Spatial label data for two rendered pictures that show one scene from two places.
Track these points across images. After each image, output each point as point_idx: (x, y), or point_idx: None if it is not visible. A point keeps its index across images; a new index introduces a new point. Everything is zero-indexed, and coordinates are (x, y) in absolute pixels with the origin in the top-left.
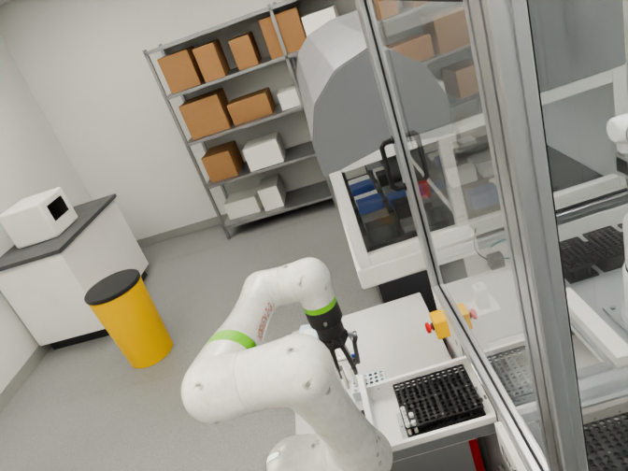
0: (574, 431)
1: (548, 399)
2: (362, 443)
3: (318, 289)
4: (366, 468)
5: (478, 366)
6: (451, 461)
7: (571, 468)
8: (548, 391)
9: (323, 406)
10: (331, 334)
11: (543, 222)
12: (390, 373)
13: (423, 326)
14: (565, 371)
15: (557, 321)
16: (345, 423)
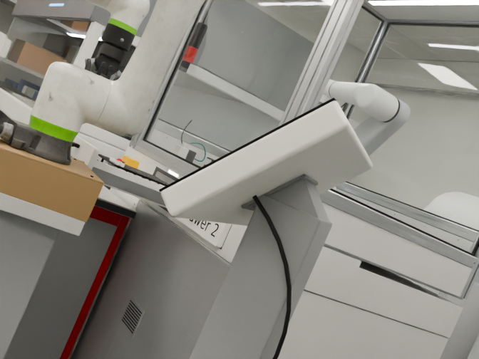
0: (316, 97)
1: (313, 73)
2: (162, 75)
3: (141, 9)
4: (143, 102)
5: (184, 161)
6: (74, 276)
7: None
8: (320, 63)
9: (194, 2)
10: (116, 53)
11: None
12: None
13: None
14: (336, 53)
15: (349, 21)
16: (177, 40)
